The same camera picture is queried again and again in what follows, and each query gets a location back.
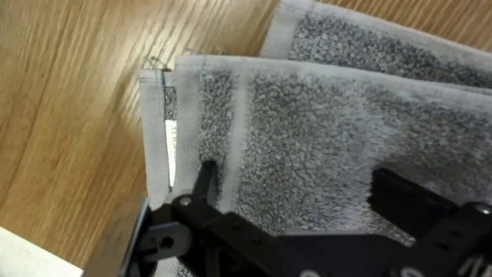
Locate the grey towel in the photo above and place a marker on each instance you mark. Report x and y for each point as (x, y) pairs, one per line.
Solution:
(298, 130)

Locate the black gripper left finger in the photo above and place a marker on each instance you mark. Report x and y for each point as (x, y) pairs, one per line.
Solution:
(206, 242)

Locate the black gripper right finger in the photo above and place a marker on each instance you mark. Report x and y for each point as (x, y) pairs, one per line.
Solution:
(450, 241)

